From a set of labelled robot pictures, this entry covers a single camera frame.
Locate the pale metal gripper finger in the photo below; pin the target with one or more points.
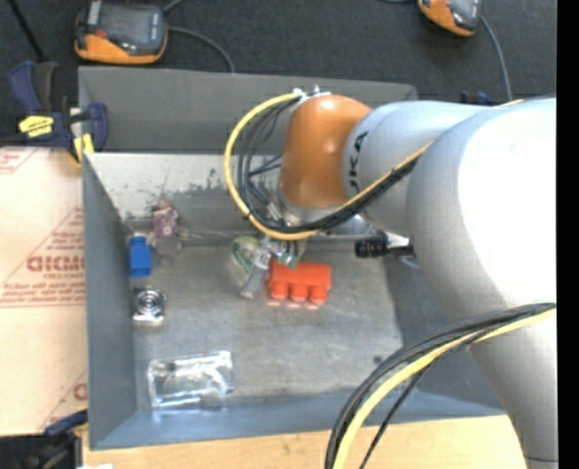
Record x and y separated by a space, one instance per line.
261 274
251 281

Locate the small purple toy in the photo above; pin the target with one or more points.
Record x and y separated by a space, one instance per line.
165 223

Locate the clear plastic packet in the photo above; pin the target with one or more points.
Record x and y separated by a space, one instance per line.
191 379

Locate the blue plastic block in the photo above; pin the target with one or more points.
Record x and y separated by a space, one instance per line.
140 258

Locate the shiny round metal piece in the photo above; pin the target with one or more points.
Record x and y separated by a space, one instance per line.
149 305

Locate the black cylinder on white bracket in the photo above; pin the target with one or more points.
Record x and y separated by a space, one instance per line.
373 247

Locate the brown cardboard board, red print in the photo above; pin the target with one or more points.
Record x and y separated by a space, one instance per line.
35 281

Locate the orange-red toy building block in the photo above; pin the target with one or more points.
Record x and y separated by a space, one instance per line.
299 281

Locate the pale green round cup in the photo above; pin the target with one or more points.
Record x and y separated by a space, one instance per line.
242 251

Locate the grey metal bin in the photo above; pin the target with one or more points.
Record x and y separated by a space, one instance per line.
289 330

